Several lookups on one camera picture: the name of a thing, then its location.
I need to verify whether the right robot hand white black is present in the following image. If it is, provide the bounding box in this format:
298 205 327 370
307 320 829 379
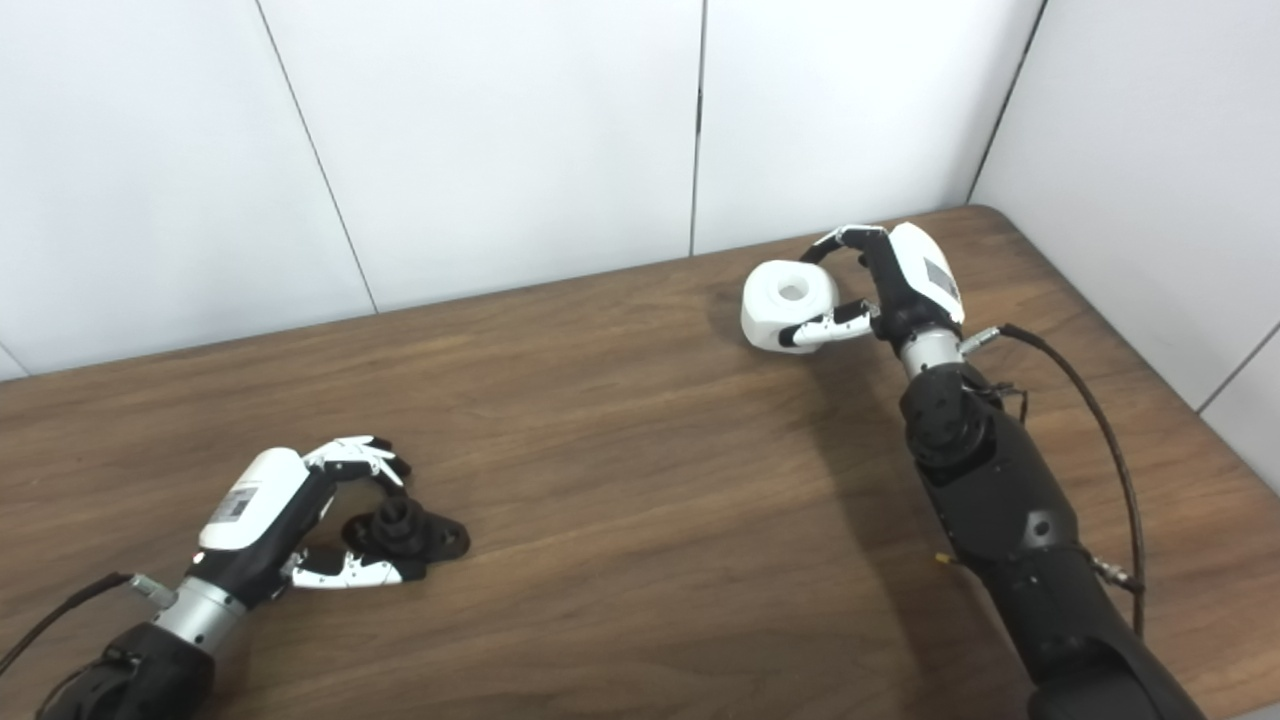
780 222 967 351

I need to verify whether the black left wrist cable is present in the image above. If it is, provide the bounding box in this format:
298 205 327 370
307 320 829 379
0 572 176 676

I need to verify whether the round white plastic piece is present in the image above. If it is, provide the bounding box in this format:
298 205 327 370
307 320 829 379
740 260 841 354

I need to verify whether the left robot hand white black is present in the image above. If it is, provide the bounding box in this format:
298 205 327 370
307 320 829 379
190 435 429 609

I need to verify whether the black plastic holder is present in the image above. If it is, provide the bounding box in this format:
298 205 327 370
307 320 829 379
343 497 471 563

